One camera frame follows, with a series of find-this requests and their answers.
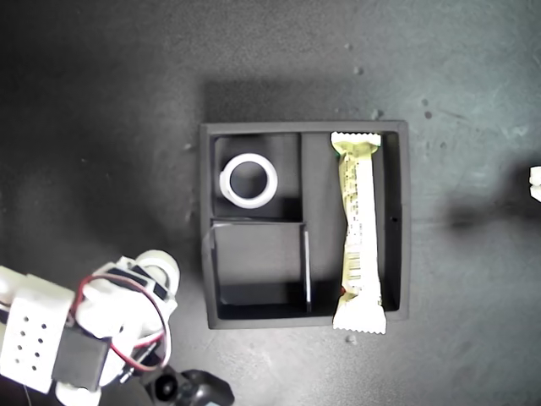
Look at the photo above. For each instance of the white tape roll green core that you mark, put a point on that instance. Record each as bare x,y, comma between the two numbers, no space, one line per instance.
165,260

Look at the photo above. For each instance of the large white tape roll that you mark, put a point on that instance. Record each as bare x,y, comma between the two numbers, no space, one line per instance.
226,182

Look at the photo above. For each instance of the green cartoon snack bar wrapper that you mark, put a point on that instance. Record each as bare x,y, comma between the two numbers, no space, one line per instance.
359,220

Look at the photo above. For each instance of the black compartment tray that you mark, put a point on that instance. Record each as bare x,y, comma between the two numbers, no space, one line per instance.
258,258

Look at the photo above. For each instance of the small grey crumb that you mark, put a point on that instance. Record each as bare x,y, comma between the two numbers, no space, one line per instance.
351,338
358,70

